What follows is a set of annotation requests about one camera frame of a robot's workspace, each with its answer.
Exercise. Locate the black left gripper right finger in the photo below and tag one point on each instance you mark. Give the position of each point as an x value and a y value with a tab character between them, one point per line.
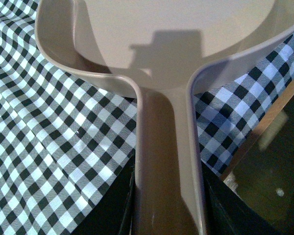
227	213

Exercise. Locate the black white checkered tablecloth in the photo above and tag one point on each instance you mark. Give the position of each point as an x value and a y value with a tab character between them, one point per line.
63	142

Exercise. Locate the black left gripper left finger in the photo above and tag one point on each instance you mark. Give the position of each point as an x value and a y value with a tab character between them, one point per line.
113	214

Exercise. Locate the beige plastic dustpan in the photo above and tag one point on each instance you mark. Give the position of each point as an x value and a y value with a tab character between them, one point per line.
163	52

